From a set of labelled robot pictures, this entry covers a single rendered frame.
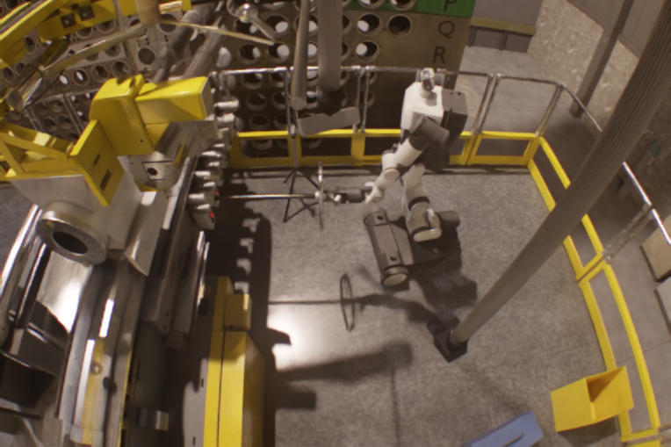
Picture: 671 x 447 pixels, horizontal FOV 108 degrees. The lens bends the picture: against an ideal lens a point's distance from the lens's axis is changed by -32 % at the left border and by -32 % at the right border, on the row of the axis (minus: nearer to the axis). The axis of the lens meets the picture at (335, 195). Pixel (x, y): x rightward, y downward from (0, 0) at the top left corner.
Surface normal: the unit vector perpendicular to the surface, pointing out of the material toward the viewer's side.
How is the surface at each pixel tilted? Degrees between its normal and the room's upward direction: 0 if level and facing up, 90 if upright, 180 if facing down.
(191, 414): 0
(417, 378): 0
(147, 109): 90
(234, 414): 0
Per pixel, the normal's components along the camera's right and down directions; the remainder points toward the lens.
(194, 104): 0.04, 0.76
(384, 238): 0.01, -0.65
